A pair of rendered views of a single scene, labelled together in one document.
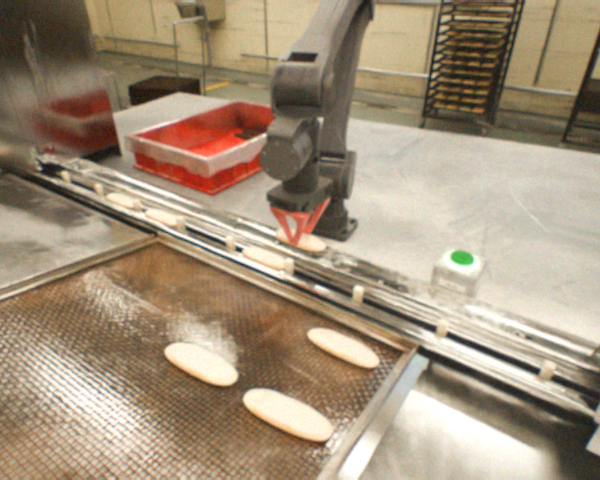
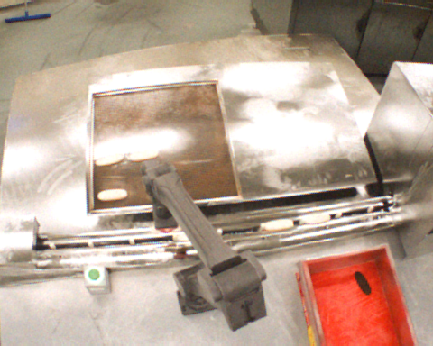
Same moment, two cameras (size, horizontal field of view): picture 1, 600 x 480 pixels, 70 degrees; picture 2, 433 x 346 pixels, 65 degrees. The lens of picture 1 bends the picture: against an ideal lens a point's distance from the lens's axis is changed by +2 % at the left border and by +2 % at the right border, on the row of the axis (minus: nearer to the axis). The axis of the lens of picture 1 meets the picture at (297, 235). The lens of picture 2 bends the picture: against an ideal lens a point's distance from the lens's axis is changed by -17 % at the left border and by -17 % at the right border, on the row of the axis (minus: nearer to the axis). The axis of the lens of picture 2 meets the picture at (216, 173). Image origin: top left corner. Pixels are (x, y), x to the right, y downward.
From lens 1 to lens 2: 1.33 m
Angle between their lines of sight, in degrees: 86
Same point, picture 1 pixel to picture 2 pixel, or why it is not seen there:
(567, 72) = not seen: outside the picture
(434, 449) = (79, 208)
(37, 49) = (426, 172)
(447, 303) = (93, 257)
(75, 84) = (421, 206)
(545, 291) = (62, 314)
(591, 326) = (41, 299)
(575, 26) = not seen: outside the picture
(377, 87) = not seen: outside the picture
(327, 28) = (170, 195)
